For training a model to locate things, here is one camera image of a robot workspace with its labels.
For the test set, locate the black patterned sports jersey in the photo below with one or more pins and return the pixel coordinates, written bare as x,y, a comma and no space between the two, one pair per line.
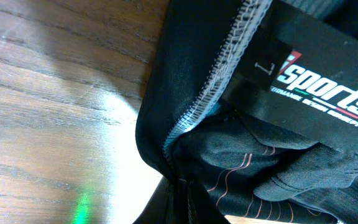
251,110

